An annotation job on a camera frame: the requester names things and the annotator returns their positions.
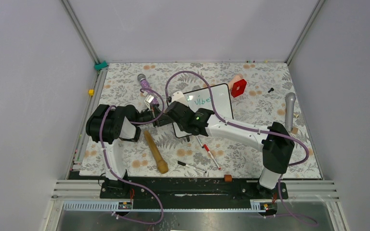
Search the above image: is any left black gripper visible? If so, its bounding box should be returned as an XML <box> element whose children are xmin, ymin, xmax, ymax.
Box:
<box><xmin>134</xmin><ymin>103</ymin><xmax>173</xmax><ymax>127</ymax></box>

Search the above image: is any white whiteboard black frame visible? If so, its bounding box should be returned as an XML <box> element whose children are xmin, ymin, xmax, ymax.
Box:
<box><xmin>173</xmin><ymin>83</ymin><xmax>238</xmax><ymax>141</ymax></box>

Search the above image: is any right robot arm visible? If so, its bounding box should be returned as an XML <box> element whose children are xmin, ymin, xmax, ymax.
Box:
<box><xmin>164</xmin><ymin>102</ymin><xmax>295</xmax><ymax>198</ymax></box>

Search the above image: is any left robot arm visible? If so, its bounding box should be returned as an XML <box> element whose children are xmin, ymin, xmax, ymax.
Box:
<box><xmin>85</xmin><ymin>104</ymin><xmax>173</xmax><ymax>198</ymax></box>

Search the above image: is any red capped marker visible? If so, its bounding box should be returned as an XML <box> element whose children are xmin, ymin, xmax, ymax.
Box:
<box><xmin>202</xmin><ymin>144</ymin><xmax>221</xmax><ymax>170</ymax></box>

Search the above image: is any purple glitter microphone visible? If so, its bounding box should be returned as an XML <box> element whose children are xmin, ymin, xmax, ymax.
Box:
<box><xmin>137</xmin><ymin>74</ymin><xmax>159</xmax><ymax>106</ymax></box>

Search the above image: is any black capped marker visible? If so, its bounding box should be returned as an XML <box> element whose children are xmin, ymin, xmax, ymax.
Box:
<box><xmin>177</xmin><ymin>161</ymin><xmax>207</xmax><ymax>174</ymax></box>

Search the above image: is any red square block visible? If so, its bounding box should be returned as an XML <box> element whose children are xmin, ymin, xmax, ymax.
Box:
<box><xmin>230</xmin><ymin>79</ymin><xmax>247</xmax><ymax>98</ymax></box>

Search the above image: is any brown small block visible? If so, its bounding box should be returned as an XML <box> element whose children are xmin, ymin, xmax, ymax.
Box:
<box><xmin>224</xmin><ymin>174</ymin><xmax>233</xmax><ymax>182</ymax></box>

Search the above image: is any floral patterned mat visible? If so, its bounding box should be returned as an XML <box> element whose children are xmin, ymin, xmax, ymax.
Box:
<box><xmin>79</xmin><ymin>63</ymin><xmax>322</xmax><ymax>179</ymax></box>

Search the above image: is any teal clamp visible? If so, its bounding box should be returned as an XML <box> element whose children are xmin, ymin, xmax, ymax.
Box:
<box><xmin>94</xmin><ymin>61</ymin><xmax>108</xmax><ymax>71</ymax></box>

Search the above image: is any silver grey microphone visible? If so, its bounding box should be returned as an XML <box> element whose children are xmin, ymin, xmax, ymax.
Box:
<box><xmin>285</xmin><ymin>92</ymin><xmax>296</xmax><ymax>132</ymax></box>

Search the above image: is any tan wooden cube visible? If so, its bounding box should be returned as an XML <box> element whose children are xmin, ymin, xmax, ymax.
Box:
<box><xmin>291</xmin><ymin>127</ymin><xmax>299</xmax><ymax>135</ymax></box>

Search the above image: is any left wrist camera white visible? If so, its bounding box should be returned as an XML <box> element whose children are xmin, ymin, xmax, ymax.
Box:
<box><xmin>144</xmin><ymin>95</ymin><xmax>155</xmax><ymax>111</ymax></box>

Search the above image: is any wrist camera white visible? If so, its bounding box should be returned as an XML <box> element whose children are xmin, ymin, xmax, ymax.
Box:
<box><xmin>168</xmin><ymin>91</ymin><xmax>188</xmax><ymax>106</ymax></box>
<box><xmin>144</xmin><ymin>95</ymin><xmax>155</xmax><ymax>111</ymax></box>

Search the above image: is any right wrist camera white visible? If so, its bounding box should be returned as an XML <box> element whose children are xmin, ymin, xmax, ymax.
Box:
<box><xmin>168</xmin><ymin>91</ymin><xmax>188</xmax><ymax>106</ymax></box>

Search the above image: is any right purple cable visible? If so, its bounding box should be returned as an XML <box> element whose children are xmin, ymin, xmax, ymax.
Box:
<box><xmin>165</xmin><ymin>70</ymin><xmax>320</xmax><ymax>228</ymax></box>

